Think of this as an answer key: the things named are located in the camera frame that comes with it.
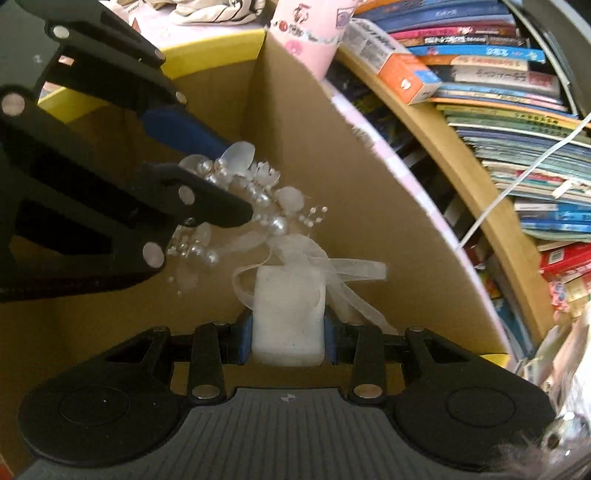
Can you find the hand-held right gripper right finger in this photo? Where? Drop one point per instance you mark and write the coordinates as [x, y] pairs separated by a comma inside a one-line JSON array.
[[328, 339]]

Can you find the pink printed tumbler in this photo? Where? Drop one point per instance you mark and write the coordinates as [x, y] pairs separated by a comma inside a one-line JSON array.
[[314, 27]]

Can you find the wooden bookshelf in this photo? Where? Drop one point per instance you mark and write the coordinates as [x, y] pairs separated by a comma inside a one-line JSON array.
[[466, 184]]

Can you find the orange white small carton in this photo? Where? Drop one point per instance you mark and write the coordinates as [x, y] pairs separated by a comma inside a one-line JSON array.
[[401, 74]]

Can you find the white black printed bag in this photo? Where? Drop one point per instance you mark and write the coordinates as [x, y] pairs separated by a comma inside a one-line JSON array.
[[207, 9]]

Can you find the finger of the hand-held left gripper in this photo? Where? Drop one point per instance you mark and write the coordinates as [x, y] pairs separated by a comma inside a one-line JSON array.
[[184, 129], [217, 203]]

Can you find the dark fluffy object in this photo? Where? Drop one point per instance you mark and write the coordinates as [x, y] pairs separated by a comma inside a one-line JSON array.
[[531, 443]]

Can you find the yellow cardboard box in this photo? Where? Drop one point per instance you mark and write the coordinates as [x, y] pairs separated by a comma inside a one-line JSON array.
[[323, 184]]

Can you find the row of colourful books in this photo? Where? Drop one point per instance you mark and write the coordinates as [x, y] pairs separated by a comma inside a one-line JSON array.
[[508, 92]]

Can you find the red printed box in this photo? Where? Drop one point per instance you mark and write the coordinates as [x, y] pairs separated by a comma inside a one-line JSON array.
[[565, 258]]

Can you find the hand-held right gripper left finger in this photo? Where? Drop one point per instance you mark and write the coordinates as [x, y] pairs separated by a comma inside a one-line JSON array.
[[246, 339]]

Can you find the white rectangular block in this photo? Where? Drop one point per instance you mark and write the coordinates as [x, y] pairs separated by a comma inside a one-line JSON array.
[[286, 314]]

